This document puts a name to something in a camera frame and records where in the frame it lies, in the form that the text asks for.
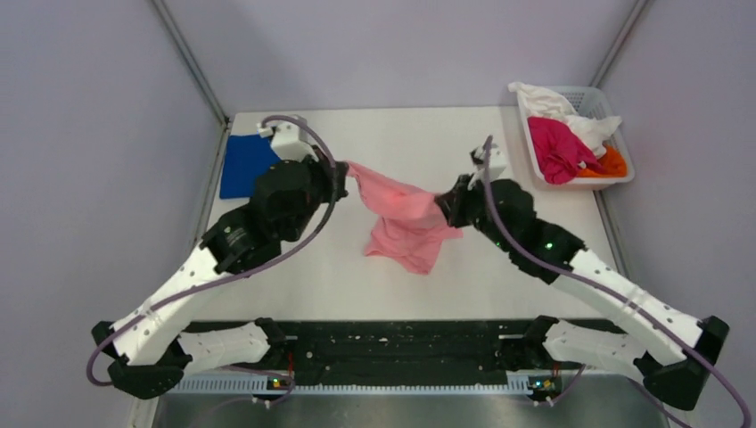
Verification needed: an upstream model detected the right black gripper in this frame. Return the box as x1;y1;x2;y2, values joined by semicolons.
435;173;514;253

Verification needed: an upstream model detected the light pink t-shirt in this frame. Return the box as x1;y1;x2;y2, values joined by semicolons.
348;161;464;276

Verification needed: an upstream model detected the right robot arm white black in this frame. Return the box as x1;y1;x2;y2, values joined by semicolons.
434;175;730;411

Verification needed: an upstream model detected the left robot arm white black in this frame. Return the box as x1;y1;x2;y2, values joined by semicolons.
86;156;349;399

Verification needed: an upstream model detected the folded blue t-shirt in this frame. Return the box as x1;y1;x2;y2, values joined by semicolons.
219;134;281;200

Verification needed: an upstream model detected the magenta t-shirt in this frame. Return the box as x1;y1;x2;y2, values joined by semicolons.
527;117;604;185

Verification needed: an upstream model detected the white t-shirt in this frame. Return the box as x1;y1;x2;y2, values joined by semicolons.
507;82;626;158

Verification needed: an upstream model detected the orange t-shirt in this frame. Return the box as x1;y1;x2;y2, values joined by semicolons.
577;146;628;179

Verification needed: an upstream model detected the white plastic laundry basket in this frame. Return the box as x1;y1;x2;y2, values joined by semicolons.
508;82;636;191

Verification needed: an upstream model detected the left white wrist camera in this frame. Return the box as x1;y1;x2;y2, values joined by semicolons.
257;121;316;161

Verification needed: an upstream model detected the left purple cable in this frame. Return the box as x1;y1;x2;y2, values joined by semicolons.
86;115;339;388

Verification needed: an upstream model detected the purple cable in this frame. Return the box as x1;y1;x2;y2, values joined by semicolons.
86;115;339;388
481;136;754;428

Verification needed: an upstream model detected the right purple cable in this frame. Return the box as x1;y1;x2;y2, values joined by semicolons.
481;136;754;428

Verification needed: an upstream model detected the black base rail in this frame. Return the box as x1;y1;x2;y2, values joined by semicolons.
183;318;645;388

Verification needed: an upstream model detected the grey slotted cable duct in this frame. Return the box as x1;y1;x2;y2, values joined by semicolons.
169;372;555;397

